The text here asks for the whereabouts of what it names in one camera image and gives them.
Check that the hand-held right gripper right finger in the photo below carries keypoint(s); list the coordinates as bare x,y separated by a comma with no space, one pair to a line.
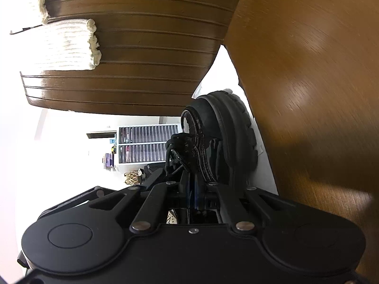
197,193

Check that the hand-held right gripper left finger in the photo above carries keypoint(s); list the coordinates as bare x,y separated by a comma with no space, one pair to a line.
186,192

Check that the white knit cloth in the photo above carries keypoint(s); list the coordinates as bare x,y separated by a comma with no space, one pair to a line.
59,47

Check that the purple box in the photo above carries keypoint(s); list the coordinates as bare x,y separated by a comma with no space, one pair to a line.
109,161

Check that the dark wall shelf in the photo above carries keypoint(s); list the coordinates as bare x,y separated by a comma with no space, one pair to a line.
100,135

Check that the black shoelace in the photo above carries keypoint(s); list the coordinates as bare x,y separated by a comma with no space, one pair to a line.
180,142

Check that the black suitcase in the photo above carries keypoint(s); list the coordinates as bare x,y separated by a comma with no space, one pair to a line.
151,170

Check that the black chunky shoe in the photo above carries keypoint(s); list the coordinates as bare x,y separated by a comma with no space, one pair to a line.
231,130

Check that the white slatted shelf unit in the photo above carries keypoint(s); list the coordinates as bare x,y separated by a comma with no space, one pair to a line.
142,153

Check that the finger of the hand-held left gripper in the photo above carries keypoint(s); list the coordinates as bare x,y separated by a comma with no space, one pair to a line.
154,179

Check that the white paper sheet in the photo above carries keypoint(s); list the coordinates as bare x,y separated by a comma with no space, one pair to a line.
225,74

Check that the brown wooden chair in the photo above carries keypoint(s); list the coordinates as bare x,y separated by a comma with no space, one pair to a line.
311,94

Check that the gold openwork ornament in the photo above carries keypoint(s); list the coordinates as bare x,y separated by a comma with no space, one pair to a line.
133,177

